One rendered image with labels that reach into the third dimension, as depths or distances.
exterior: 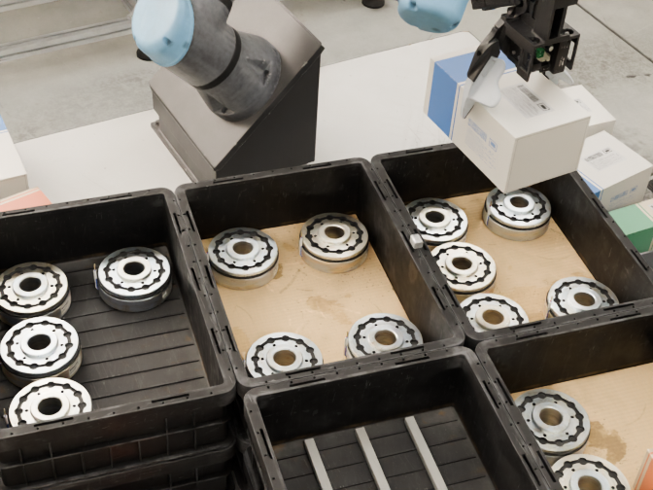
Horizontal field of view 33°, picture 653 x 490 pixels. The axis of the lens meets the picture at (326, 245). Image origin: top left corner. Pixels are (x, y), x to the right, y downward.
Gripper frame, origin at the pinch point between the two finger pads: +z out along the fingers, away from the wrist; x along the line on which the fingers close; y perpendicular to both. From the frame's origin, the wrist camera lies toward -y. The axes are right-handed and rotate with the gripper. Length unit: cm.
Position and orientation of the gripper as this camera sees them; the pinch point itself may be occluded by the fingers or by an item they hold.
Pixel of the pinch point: (504, 102)
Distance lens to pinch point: 151.0
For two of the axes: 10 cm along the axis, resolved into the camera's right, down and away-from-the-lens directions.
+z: -0.6, 7.4, 6.7
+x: 8.8, -2.8, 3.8
